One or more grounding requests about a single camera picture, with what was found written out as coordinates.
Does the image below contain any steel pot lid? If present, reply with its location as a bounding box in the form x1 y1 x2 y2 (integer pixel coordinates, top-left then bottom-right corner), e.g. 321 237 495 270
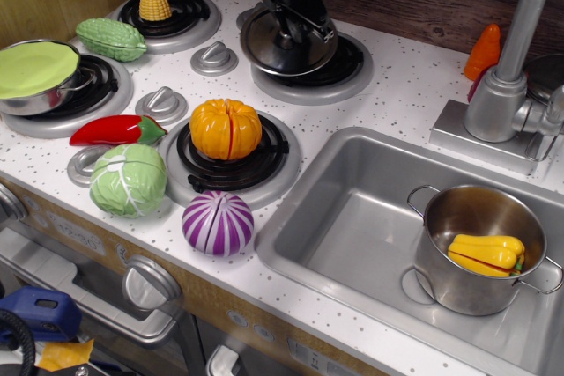
240 7 334 77

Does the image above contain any back right stove burner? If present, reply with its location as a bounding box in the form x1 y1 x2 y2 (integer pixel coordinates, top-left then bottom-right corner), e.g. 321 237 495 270
250 33 374 106

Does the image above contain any stove burner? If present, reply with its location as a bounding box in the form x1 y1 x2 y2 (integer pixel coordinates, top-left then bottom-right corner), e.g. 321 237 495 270
158 111 301 210
109 0 221 55
250 33 374 106
1 54 133 139

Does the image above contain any silver stove knob upper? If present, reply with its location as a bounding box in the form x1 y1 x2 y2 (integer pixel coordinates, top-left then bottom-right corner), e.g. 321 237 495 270
190 41 239 77

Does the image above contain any silver stove knob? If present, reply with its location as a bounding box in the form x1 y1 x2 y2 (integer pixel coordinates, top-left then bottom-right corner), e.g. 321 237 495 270
135 86 189 125
190 41 239 77
67 145 111 188

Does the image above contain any back left stove burner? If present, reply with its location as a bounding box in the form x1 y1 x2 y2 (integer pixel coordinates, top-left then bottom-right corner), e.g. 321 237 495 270
109 0 221 55

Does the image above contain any front right stove burner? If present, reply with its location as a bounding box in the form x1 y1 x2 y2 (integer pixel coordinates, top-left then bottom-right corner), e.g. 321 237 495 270
158 111 301 210

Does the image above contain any silver stove knob middle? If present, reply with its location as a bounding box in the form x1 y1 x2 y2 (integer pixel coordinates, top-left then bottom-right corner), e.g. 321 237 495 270
135 86 189 125

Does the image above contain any front left stove burner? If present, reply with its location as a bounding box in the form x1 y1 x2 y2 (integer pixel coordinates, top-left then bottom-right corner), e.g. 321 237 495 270
1 54 133 139

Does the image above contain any silver stove knob lower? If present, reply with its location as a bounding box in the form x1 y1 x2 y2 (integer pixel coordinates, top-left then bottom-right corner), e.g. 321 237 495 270
67 145 111 188

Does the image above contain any steel pan on stove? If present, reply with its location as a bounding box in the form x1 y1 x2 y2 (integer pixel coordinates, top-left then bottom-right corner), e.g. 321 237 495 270
1 39 87 116

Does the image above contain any orange toy pumpkin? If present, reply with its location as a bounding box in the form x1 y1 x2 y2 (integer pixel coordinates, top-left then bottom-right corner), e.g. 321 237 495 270
189 99 263 160

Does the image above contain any yellow toy corn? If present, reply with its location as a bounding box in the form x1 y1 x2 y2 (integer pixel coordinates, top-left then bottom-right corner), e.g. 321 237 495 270
139 0 173 23

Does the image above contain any grey sink basin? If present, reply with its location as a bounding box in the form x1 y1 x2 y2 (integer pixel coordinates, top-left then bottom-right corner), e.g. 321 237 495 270
256 128 563 375

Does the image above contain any orange toy carrot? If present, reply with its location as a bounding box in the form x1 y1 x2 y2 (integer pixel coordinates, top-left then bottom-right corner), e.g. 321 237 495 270
464 24 501 81

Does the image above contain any green toy bitter gourd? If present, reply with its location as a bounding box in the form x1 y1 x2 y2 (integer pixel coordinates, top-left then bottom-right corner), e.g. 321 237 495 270
76 18 147 62

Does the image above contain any purple striped toy onion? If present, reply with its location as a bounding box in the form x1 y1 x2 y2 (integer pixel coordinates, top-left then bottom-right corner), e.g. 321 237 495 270
182 190 255 257

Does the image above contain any red toy chili pepper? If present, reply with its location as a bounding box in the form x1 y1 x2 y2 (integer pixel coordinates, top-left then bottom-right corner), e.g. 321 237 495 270
70 114 167 146

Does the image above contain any silver toy faucet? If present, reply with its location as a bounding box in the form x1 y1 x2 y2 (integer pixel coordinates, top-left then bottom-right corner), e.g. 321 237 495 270
429 0 563 174

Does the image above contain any green toy cabbage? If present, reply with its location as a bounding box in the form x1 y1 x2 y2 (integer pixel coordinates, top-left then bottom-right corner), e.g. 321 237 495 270
89 144 167 218

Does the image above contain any steel pot in sink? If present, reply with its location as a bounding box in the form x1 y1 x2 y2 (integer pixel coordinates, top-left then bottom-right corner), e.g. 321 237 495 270
407 185 563 316

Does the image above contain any light green plate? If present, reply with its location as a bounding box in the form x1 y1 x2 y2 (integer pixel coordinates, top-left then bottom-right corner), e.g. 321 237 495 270
1 41 80 99

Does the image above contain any yellow toy bell pepper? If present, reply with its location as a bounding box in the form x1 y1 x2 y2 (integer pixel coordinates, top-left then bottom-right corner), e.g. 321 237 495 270
448 234 526 278

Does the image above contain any silver oven dial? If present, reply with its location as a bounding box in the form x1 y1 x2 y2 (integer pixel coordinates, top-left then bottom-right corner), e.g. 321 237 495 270
122 254 182 311

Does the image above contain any blue plastic clamp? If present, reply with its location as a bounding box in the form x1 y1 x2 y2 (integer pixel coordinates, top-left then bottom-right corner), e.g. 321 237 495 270
1 286 83 342

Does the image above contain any yellow tape piece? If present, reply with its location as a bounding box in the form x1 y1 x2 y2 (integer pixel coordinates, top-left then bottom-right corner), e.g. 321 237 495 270
37 340 94 372

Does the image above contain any silver oven door handle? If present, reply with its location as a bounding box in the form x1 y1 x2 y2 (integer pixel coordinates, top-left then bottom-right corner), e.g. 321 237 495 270
1 228 177 348

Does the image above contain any black cable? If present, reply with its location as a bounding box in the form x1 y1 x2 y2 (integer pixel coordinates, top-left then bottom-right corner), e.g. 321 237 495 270
0 307 34 376

